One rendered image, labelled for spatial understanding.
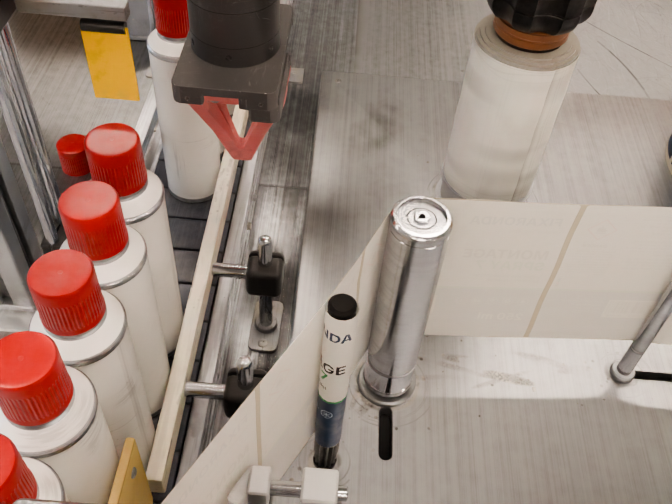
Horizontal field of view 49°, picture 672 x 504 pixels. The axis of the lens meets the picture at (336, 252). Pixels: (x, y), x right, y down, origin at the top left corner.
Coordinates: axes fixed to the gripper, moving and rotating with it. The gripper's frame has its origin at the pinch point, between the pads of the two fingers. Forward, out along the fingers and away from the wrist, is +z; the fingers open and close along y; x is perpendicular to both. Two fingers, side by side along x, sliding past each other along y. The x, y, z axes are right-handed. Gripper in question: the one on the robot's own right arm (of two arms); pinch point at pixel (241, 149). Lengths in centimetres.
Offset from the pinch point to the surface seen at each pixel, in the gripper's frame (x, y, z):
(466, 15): -23, 55, 19
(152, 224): 4.3, -9.4, -1.3
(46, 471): 5.0, -27.0, -3.0
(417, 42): -16, 46, 19
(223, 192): 2.9, 5.5, 10.2
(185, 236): 6.1, 2.9, 13.7
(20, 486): 4.7, -29.0, -6.0
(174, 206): 7.9, 6.6, 13.7
